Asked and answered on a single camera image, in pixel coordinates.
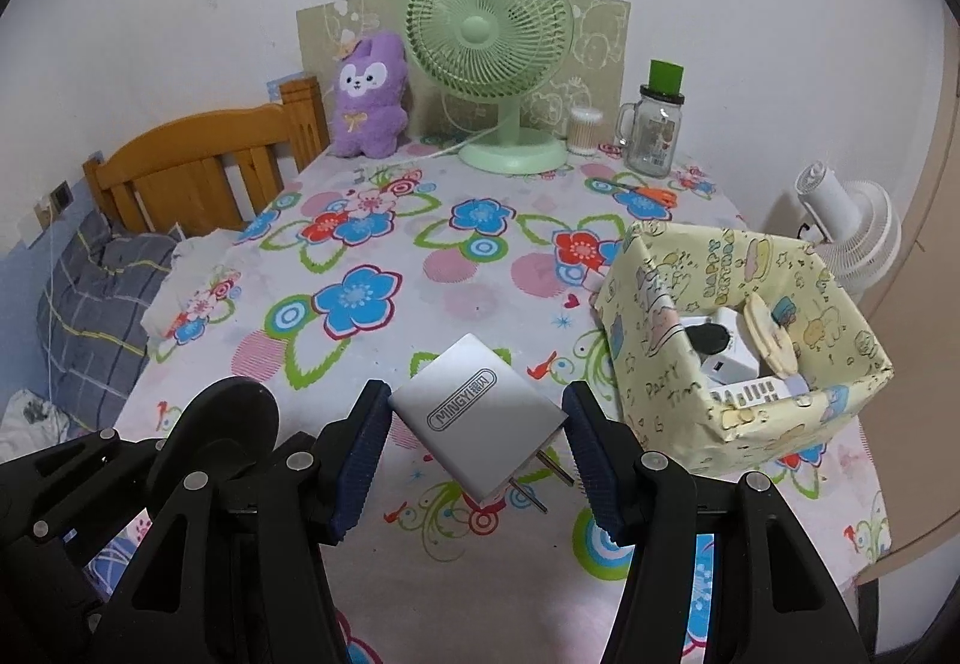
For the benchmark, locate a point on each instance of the beige wooden door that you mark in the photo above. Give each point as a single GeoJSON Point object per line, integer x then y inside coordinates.
{"type": "Point", "coordinates": [930, 334]}

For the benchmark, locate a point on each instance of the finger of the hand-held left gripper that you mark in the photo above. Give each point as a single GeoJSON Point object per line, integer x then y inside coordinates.
{"type": "Point", "coordinates": [217, 424]}

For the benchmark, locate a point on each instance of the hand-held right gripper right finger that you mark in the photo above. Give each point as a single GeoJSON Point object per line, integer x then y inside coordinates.
{"type": "Point", "coordinates": [596, 461]}

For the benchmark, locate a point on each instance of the silver white charger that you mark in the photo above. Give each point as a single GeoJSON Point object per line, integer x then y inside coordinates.
{"type": "Point", "coordinates": [472, 409]}

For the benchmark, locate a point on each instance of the grey plaid bedding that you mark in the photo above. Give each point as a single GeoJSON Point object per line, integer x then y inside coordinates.
{"type": "Point", "coordinates": [97, 304]}

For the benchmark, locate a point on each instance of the purple plush toy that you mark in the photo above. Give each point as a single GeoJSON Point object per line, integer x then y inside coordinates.
{"type": "Point", "coordinates": [367, 102]}

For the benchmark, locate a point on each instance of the green desk fan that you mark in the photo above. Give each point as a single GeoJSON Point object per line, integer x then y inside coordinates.
{"type": "Point", "coordinates": [480, 27]}

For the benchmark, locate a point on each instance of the cream cartoon round disc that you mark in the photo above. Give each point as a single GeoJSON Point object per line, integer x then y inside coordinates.
{"type": "Point", "coordinates": [772, 338]}

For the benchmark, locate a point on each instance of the white keypad device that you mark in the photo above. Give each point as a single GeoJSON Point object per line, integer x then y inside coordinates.
{"type": "Point", "coordinates": [757, 390]}

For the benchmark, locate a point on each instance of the cotton swab jar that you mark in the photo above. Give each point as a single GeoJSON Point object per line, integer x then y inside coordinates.
{"type": "Point", "coordinates": [585, 135]}

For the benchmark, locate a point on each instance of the white cube charger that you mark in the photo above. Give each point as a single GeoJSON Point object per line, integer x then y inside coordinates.
{"type": "Point", "coordinates": [731, 330]}

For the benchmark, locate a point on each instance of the yellow cartoon paper box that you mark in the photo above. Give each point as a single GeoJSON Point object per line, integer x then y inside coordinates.
{"type": "Point", "coordinates": [652, 349]}

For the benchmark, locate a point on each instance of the wooden chair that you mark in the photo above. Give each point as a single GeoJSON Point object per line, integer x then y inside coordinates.
{"type": "Point", "coordinates": [187, 169]}

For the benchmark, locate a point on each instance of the white standing fan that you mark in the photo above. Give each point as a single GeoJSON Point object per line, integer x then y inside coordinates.
{"type": "Point", "coordinates": [855, 229]}

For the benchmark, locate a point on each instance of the beige cartoon cardboard panel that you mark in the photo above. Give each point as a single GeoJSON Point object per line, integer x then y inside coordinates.
{"type": "Point", "coordinates": [600, 49]}

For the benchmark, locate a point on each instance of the glass jar with green lid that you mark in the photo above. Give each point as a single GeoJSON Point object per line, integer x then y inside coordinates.
{"type": "Point", "coordinates": [652, 139]}

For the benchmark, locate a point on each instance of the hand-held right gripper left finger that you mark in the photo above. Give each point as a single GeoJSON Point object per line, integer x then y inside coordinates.
{"type": "Point", "coordinates": [360, 461]}

